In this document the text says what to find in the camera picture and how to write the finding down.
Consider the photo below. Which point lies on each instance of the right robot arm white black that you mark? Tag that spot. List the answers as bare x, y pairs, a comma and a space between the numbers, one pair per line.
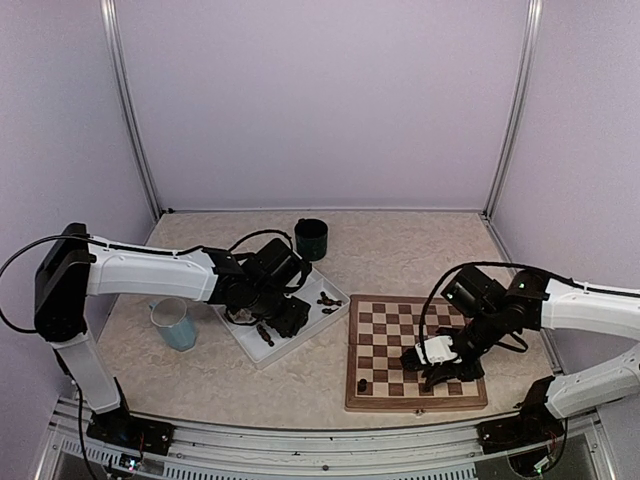
536, 299

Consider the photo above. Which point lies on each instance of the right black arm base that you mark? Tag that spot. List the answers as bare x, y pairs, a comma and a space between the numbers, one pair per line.
532, 424

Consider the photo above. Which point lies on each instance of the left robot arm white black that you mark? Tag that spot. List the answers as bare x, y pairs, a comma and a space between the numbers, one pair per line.
80, 265

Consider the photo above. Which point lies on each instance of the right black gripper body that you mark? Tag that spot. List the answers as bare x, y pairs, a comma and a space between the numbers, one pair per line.
486, 330

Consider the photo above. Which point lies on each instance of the white divided plastic tray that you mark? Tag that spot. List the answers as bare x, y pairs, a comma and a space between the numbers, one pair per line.
259, 353

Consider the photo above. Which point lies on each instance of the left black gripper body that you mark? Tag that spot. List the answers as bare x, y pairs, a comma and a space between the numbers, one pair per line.
264, 307

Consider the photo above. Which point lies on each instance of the right aluminium frame post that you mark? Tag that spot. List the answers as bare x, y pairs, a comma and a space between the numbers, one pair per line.
527, 54

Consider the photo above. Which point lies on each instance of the aluminium frame post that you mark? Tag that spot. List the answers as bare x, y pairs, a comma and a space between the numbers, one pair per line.
109, 16
527, 54

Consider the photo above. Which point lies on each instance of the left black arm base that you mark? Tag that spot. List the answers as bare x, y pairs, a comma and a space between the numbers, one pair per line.
121, 428

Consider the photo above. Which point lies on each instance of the wooden chess board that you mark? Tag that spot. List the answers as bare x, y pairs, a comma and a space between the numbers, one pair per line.
381, 328

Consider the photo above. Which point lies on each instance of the dark chess piece pair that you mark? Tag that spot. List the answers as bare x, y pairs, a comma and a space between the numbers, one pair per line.
328, 305

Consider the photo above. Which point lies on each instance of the dark green cup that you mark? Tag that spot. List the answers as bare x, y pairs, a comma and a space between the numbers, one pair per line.
311, 237

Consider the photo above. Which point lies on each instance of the light blue cup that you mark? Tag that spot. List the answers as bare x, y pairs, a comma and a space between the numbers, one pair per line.
171, 318

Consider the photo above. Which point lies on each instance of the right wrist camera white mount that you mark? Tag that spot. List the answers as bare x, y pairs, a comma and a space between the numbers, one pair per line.
429, 353

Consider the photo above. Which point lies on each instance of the left aluminium frame post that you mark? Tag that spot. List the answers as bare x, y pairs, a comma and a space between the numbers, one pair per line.
109, 16

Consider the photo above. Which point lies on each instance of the single dark chess piece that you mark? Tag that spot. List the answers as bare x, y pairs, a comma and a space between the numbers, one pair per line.
265, 336

